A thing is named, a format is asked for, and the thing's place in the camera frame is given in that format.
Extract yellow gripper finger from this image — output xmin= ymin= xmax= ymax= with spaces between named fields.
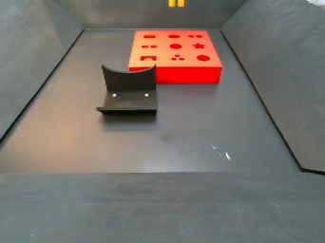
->
xmin=168 ymin=0 xmax=176 ymax=8
xmin=178 ymin=0 xmax=186 ymax=8

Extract red shape-sorter block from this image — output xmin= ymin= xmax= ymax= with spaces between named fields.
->
xmin=128 ymin=30 xmax=223 ymax=84

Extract black curved holder stand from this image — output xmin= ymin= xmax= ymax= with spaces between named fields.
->
xmin=96 ymin=65 xmax=158 ymax=114

